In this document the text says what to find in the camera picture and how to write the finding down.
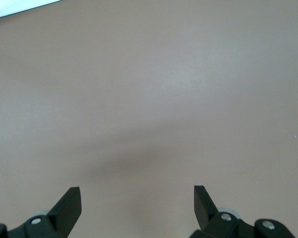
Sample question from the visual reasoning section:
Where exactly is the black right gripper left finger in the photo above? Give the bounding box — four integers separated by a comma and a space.
0, 187, 82, 238

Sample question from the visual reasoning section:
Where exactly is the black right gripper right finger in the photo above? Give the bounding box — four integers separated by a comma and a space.
191, 185, 295, 238

